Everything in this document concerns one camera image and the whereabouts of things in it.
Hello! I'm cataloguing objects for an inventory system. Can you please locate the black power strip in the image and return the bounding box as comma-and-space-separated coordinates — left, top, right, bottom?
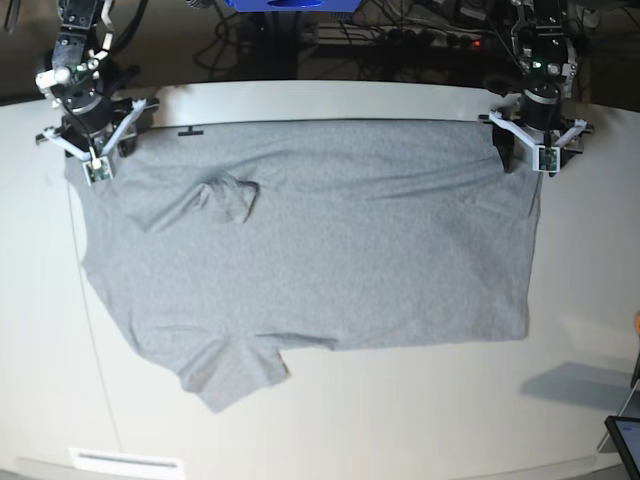
384, 28, 484, 51

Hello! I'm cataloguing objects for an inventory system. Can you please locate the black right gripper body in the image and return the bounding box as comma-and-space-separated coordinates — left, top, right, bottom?
62, 89, 120, 145

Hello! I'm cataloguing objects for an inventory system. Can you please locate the grey T-shirt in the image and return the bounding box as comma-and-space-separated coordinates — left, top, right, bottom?
65, 120, 541, 412

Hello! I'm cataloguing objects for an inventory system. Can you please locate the black tablet screen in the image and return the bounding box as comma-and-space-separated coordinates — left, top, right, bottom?
605, 416, 639, 480

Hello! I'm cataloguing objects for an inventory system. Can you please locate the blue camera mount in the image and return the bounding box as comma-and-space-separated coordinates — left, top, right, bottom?
225, 0, 361, 13

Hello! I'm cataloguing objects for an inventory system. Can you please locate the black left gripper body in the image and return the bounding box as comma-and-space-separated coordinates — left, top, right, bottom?
519, 84, 563, 132

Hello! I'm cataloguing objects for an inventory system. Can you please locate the white paper strip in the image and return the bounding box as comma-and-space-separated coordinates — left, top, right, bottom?
69, 447, 184, 478

